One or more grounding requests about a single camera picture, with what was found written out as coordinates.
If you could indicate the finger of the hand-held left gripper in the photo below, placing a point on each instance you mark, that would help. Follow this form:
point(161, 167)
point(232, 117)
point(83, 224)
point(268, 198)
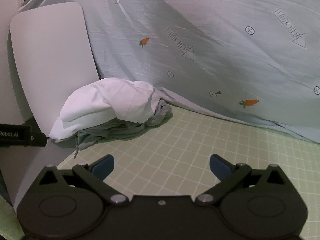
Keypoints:
point(38, 139)

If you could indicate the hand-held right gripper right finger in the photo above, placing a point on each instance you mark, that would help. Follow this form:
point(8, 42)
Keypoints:
point(220, 167)

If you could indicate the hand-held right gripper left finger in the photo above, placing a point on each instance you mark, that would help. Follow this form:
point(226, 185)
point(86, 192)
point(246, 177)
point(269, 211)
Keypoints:
point(103, 167)

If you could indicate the white garment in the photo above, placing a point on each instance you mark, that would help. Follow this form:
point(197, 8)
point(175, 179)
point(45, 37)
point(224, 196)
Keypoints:
point(100, 100)

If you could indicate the green grid mat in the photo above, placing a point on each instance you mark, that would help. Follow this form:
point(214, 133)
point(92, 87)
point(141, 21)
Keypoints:
point(175, 142)

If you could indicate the white rounded panel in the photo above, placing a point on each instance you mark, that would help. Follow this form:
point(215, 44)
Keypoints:
point(50, 55)

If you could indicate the light blue printed blanket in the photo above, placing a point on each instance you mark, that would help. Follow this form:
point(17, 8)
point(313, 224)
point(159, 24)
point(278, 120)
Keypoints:
point(200, 55)

